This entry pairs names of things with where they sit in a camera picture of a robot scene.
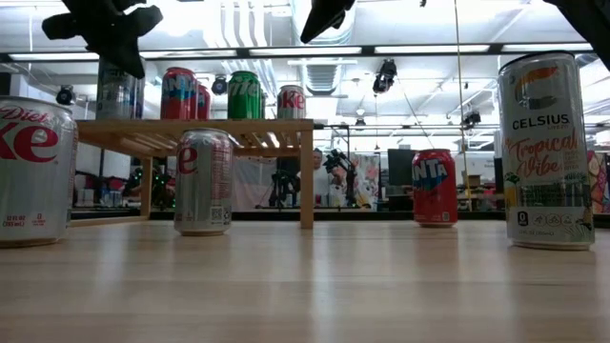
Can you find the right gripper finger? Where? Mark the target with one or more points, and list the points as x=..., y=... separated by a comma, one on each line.
x=324, y=16

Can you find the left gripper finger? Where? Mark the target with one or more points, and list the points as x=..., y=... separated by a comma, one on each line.
x=124, y=59
x=143, y=19

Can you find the orange-red Fanta can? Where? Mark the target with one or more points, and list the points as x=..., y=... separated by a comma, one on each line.
x=178, y=95
x=434, y=190
x=204, y=105

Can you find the silver Diet Coke can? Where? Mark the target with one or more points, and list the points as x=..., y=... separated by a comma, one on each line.
x=291, y=102
x=33, y=181
x=202, y=190

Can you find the black background robot arm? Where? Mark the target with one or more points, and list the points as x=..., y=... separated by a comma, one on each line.
x=340, y=171
x=283, y=188

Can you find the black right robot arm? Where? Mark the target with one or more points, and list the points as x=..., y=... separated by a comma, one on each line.
x=591, y=24

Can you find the wooden slatted shelf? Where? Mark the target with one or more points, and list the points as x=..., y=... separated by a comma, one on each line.
x=190, y=128

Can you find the background robot station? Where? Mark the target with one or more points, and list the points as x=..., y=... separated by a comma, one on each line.
x=109, y=188

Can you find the person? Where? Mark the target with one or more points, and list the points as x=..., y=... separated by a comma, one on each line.
x=320, y=183

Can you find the black background monitor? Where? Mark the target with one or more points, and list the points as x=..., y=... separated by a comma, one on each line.
x=400, y=167

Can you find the floral patterned panel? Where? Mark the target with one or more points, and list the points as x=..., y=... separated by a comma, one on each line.
x=369, y=181

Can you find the white background sheet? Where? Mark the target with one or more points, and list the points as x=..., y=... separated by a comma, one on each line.
x=250, y=183

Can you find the brown cardboard box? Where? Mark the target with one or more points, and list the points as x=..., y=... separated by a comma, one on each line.
x=473, y=180

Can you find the colourful patterned panel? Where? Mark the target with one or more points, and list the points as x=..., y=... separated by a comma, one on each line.
x=599, y=186

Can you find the black overhead frame bar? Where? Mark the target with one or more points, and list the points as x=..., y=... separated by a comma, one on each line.
x=190, y=52

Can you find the black overhead camera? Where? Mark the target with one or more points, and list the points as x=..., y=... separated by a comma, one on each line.
x=66, y=95
x=472, y=118
x=219, y=86
x=385, y=76

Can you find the black aluminium table frame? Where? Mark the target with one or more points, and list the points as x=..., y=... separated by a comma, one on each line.
x=362, y=215

